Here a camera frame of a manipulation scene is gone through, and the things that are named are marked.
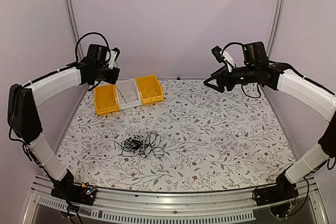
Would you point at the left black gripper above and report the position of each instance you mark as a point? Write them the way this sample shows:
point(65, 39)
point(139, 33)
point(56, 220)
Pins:
point(113, 80)

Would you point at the right aluminium frame post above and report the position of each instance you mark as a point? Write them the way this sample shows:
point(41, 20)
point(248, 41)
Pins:
point(275, 26)

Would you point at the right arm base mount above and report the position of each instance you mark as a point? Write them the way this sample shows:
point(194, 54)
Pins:
point(282, 197)

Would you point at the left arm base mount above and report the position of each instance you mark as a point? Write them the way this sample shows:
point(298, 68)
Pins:
point(68, 190)

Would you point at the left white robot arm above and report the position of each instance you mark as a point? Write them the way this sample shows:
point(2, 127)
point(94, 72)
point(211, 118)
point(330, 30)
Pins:
point(24, 100)

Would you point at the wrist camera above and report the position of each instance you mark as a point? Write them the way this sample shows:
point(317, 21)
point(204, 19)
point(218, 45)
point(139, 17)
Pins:
point(113, 55)
point(222, 56)

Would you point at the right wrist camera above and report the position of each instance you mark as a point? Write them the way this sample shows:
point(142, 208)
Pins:
point(222, 56)

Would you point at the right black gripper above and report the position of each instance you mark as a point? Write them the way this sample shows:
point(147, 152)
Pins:
point(223, 76)

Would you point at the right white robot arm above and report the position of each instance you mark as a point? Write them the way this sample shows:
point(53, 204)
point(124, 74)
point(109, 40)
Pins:
point(284, 78)

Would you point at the front aluminium rail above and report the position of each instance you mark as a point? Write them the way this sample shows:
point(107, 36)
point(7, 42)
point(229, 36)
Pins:
point(120, 206)

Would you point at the left yellow plastic bin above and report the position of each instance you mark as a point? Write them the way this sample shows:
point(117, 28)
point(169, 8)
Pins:
point(105, 99)

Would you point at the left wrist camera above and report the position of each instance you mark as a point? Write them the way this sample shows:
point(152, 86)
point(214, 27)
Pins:
point(113, 55)

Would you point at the yellow plastic bin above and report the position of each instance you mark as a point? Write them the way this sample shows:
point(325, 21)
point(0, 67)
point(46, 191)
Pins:
point(105, 99)
point(150, 89)

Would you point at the right yellow plastic bin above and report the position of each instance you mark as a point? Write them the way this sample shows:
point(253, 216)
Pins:
point(150, 89)

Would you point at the white translucent plastic bin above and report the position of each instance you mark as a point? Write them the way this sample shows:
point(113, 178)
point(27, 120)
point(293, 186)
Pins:
point(128, 95)

